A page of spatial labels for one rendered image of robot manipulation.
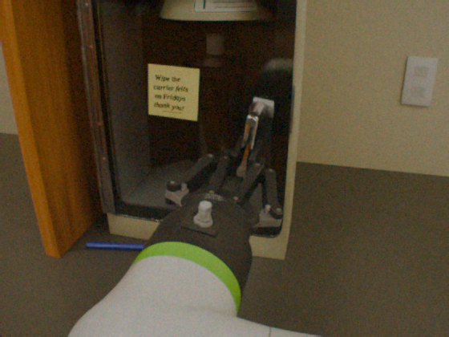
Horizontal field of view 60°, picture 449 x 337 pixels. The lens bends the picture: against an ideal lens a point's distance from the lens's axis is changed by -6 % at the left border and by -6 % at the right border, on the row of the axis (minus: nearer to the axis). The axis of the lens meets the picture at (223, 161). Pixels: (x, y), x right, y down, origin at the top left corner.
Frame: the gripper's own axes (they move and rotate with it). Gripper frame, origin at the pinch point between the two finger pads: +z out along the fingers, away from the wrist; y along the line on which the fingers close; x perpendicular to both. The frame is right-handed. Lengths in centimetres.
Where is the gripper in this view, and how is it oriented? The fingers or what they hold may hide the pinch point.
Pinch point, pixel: (245, 156)
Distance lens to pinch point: 55.5
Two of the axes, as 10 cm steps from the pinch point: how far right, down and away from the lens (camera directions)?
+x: -1.5, 8.8, 4.5
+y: -9.6, -2.4, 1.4
